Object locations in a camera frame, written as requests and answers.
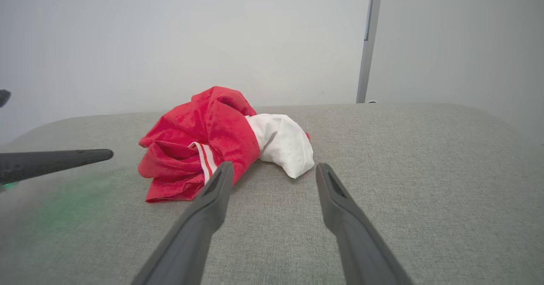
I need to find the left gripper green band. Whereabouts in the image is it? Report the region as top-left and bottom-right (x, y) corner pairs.
(0, 89), (114, 192)

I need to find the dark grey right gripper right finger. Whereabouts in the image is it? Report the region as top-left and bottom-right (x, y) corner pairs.
(316, 162), (413, 285)

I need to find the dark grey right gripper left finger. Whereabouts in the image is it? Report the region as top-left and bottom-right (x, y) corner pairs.
(132, 162), (235, 285)

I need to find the red basketball jersey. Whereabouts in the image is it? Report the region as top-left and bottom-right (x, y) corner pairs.
(137, 86), (315, 203)

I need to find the grey fabric sofa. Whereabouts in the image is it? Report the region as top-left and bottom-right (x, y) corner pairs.
(0, 102), (544, 285)

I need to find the grey metal post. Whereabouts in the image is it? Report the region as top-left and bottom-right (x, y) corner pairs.
(356, 0), (384, 104)

